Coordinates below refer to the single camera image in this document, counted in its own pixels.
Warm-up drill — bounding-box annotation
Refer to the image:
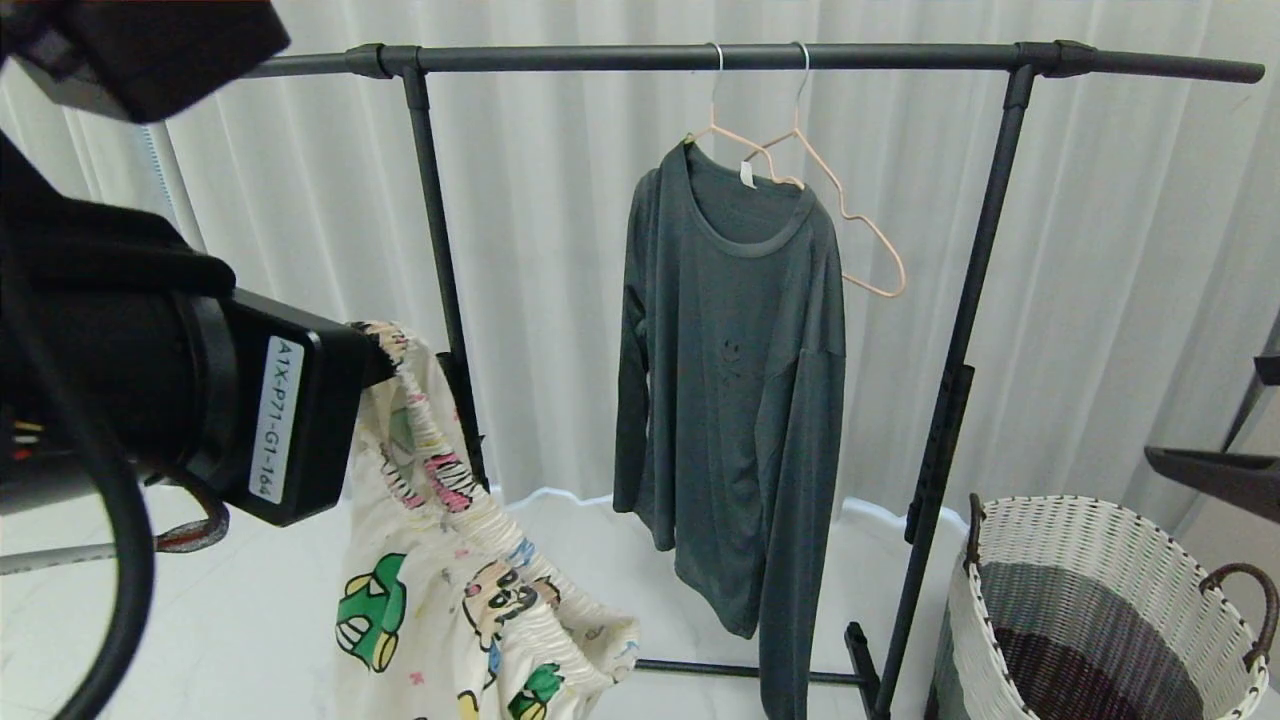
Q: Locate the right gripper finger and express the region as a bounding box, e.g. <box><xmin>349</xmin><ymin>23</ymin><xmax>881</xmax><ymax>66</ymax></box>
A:
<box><xmin>1145</xmin><ymin>447</ymin><xmax>1280</xmax><ymax>523</ymax></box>

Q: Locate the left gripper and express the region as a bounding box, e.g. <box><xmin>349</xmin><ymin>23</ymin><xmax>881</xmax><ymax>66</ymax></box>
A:
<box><xmin>180</xmin><ymin>288</ymin><xmax>396</xmax><ymax>528</ymax></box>

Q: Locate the cream printed garment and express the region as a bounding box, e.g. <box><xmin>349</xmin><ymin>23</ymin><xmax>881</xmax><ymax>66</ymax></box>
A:
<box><xmin>335</xmin><ymin>320</ymin><xmax>641</xmax><ymax>720</ymax></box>

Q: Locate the dark green long-sleeved shirt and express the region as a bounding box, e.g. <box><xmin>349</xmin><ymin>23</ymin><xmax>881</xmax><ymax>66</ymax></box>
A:
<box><xmin>613</xmin><ymin>140</ymin><xmax>848</xmax><ymax>720</ymax></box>

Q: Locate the pink clothes hanger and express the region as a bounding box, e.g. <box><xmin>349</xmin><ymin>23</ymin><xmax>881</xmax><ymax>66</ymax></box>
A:
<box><xmin>685</xmin><ymin>42</ymin><xmax>804</xmax><ymax>189</ymax></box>
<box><xmin>745</xmin><ymin>42</ymin><xmax>908</xmax><ymax>299</ymax></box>

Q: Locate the white laundry basket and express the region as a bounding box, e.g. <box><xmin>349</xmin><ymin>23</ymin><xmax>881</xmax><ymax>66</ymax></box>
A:
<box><xmin>930</xmin><ymin>493</ymin><xmax>1280</xmax><ymax>720</ymax></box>

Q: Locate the black clothes rack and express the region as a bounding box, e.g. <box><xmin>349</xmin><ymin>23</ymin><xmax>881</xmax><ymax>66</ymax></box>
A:
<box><xmin>240</xmin><ymin>40</ymin><xmax>1266</xmax><ymax>720</ymax></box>

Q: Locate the white curtain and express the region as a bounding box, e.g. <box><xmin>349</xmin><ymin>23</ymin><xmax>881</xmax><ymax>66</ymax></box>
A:
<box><xmin>0</xmin><ymin>0</ymin><xmax>1280</xmax><ymax>531</ymax></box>

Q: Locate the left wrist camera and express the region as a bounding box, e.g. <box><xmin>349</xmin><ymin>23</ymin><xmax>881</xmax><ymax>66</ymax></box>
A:
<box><xmin>0</xmin><ymin>0</ymin><xmax>291</xmax><ymax>123</ymax></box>

